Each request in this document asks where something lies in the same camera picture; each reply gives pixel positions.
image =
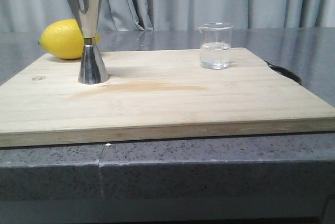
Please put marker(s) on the steel double jigger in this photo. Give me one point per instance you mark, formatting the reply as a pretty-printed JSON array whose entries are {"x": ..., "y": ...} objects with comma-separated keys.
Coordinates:
[{"x": 86, "y": 13}]

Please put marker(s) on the wooden cutting board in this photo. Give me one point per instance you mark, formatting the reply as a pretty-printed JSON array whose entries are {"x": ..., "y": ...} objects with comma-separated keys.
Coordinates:
[{"x": 155, "y": 95}]

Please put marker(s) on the clear glass beaker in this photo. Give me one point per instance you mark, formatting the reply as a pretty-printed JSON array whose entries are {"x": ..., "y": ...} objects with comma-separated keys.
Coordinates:
[{"x": 215, "y": 46}]

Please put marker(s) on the yellow lemon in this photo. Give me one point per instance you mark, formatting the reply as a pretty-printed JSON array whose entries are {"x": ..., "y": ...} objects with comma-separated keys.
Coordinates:
[{"x": 63, "y": 39}]

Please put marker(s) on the black board handle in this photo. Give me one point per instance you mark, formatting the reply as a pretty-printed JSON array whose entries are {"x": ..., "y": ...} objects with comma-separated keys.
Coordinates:
[{"x": 285, "y": 72}]

